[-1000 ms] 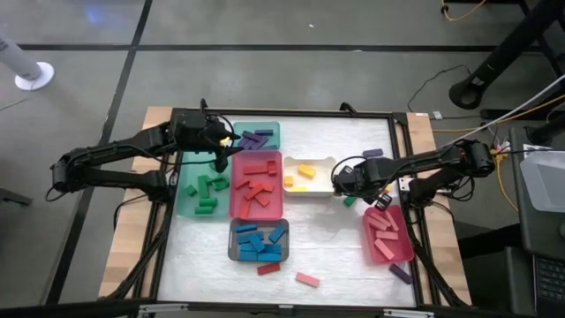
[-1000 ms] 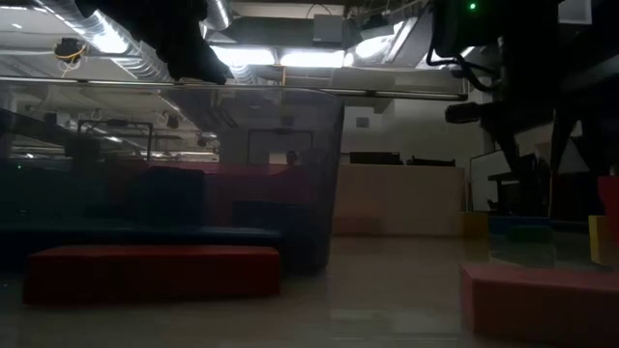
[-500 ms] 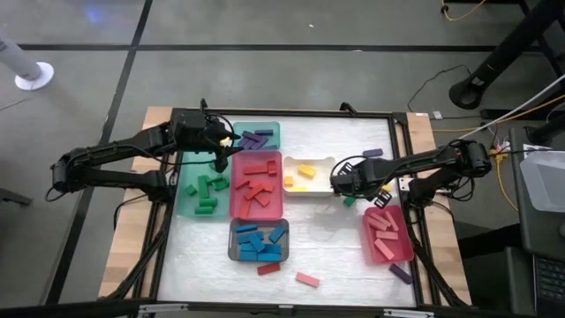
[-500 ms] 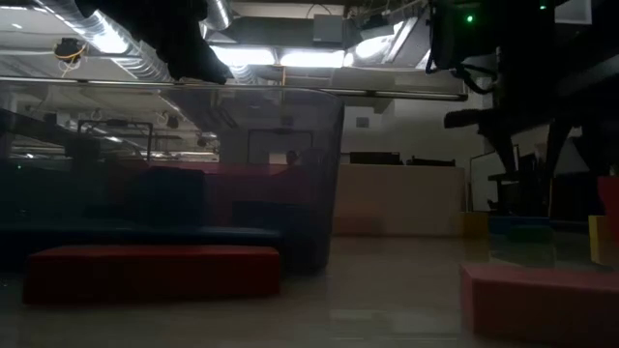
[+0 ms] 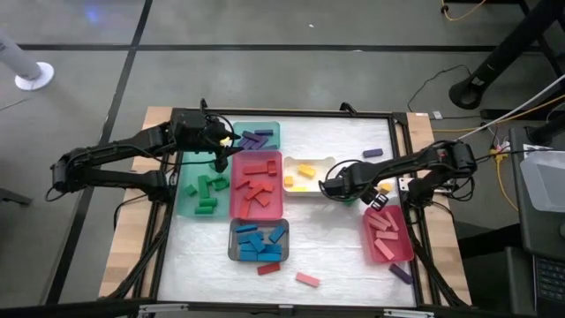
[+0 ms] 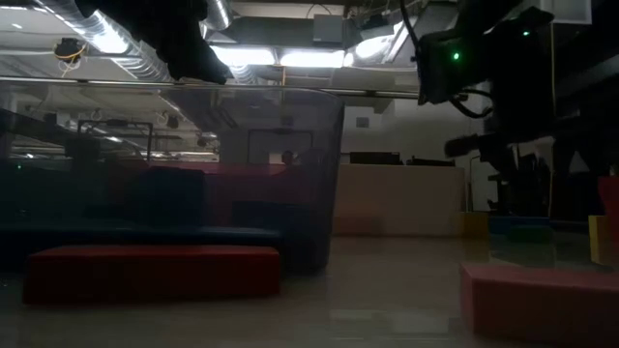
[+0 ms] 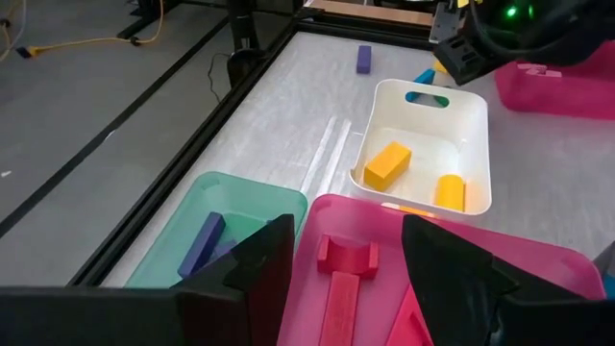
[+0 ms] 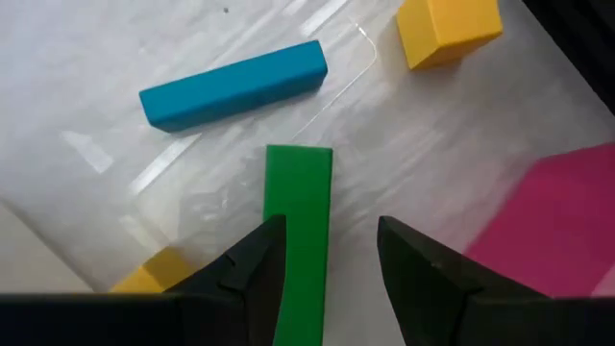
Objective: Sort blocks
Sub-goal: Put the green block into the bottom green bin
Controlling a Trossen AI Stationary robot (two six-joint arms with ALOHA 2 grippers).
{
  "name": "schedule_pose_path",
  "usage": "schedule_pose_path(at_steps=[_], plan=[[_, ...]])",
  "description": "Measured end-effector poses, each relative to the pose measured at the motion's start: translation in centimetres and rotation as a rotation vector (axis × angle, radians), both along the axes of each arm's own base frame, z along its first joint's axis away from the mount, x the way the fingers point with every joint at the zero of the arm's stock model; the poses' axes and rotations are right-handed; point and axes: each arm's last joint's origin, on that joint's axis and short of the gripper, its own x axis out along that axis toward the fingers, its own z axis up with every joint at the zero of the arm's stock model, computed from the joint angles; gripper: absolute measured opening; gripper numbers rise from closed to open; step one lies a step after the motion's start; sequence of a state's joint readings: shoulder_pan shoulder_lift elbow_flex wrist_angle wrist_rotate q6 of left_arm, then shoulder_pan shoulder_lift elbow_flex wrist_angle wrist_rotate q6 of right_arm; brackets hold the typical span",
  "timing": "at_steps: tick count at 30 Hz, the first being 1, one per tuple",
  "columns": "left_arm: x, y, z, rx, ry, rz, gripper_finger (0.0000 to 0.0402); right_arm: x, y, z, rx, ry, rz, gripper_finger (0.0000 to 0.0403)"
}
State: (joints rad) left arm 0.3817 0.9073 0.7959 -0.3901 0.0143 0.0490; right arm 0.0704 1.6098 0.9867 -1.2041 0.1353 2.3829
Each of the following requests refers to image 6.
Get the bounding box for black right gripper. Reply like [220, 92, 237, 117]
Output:
[414, 7, 557, 160]

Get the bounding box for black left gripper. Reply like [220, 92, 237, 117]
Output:
[74, 0, 234, 86]

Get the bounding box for small yellow wooden block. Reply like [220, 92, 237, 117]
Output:
[462, 211, 491, 239]

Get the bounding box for gray translucent plastic bin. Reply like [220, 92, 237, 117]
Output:
[0, 82, 346, 273]

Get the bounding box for pink wooden block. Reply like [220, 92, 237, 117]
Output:
[458, 263, 619, 347]

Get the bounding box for red wooden block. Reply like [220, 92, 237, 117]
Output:
[21, 244, 282, 305]

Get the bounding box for white board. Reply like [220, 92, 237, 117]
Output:
[468, 155, 500, 212]

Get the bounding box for bright ceiling light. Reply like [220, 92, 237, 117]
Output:
[279, 47, 347, 69]
[212, 44, 277, 67]

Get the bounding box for black background monitor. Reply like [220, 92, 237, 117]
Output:
[348, 151, 402, 166]

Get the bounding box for green wooden block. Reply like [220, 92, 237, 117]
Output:
[506, 224, 553, 244]

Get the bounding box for gray ceiling junction box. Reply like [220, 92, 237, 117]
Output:
[312, 14, 345, 45]

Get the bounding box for silver round ceiling duct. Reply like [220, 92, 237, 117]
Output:
[200, 0, 234, 33]

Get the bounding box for silver spiral ventilation duct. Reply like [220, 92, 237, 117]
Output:
[28, 0, 175, 84]

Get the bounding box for metal overhead rail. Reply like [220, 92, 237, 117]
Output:
[0, 75, 421, 101]

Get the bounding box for black yellow cable reel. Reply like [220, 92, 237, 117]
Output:
[51, 36, 89, 78]

